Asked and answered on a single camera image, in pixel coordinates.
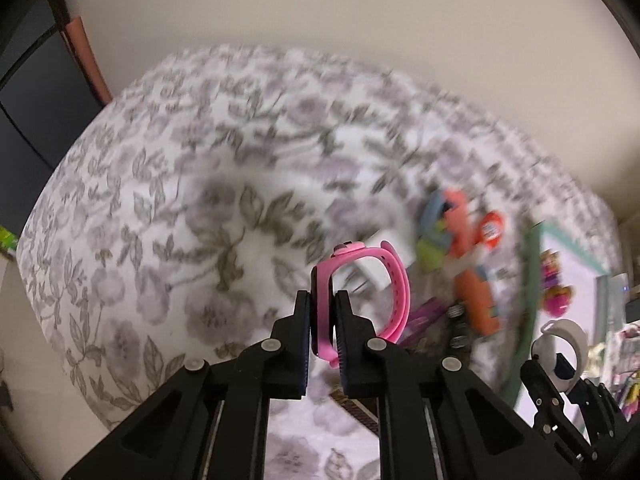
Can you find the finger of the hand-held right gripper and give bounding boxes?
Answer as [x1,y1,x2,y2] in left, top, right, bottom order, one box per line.
[520,357,598,466]
[555,355,626,441]

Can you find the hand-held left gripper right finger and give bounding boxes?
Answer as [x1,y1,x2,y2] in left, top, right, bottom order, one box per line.
[334,290,581,480]

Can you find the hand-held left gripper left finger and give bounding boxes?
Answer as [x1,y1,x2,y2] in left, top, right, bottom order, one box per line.
[60,290,313,480]

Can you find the beige brown comb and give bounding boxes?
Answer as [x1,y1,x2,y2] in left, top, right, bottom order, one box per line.
[330,392,380,441]

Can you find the pink wrist watch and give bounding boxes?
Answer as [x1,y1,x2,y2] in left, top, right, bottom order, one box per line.
[310,241,412,367]

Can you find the purple packet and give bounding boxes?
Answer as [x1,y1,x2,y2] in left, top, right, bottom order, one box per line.
[400,296,451,348]

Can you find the black toy car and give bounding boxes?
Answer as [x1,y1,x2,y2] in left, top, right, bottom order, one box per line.
[447,302,473,356]

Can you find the teal tray with white base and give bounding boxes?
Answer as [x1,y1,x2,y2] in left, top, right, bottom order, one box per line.
[500,220,626,411]

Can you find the clear plastic bag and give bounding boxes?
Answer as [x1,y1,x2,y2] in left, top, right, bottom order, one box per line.
[607,322,640,366]

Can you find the white charger plug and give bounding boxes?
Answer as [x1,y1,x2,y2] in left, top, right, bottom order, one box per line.
[357,232,416,293]

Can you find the pink doll toy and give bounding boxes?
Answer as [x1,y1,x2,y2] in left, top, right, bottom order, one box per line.
[540,247,576,316]

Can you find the orange blue foam block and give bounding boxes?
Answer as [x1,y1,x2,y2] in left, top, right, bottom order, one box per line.
[452,265,501,337]

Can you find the green foam puzzle piece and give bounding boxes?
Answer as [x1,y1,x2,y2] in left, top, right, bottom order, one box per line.
[415,232,451,273]

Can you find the blue foam puzzle piece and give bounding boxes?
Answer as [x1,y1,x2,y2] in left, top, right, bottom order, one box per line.
[419,190,453,233]

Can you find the orange foam puzzle piece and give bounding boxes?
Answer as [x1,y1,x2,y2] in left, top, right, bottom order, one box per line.
[442,187,483,266]

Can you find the red white glue stick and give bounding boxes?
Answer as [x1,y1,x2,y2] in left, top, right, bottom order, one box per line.
[472,209,507,266]

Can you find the floral grey white bedsheet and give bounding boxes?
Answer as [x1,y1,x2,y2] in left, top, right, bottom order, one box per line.
[15,45,626,480]

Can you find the green packet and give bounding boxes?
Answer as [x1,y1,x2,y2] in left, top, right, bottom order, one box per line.
[0,225,21,261]

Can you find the dark cabinet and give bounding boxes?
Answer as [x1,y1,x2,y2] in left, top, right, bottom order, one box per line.
[0,0,111,231]

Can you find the reddish board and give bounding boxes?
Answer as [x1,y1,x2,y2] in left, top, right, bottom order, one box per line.
[65,17,113,106]

